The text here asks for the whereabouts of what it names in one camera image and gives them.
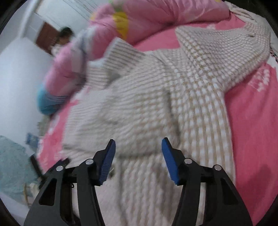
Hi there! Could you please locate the beige white checked knit sweater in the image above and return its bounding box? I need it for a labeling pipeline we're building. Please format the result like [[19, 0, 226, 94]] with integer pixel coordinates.
[[62, 23, 272, 226]]

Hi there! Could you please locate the teal rug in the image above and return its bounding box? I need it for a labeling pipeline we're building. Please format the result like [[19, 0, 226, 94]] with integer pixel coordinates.
[[0, 135, 39, 201]]

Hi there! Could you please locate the brown wooden door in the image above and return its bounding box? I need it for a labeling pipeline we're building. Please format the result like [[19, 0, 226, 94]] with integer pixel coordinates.
[[36, 22, 61, 55]]

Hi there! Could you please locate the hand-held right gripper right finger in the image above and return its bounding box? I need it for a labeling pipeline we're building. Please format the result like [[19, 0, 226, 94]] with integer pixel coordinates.
[[161, 137, 253, 226]]

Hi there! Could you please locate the pink floral bed sheet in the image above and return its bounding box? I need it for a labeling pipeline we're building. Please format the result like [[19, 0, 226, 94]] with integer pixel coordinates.
[[36, 13, 278, 226]]

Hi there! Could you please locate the pink printed quilt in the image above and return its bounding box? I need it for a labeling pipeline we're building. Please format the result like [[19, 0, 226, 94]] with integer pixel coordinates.
[[37, 0, 231, 115]]

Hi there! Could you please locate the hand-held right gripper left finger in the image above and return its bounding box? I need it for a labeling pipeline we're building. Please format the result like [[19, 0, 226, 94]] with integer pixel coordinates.
[[23, 139, 116, 226]]

